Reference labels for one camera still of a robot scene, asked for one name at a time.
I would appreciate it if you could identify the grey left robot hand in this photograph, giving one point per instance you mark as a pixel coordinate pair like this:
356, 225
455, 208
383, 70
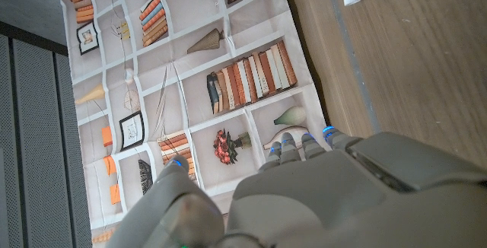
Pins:
342, 202

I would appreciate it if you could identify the dark perforated partition panel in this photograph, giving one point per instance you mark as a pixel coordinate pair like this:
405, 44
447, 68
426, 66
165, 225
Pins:
38, 145

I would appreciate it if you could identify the printed bookshelf backdrop cloth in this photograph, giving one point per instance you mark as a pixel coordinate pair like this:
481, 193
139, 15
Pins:
198, 69

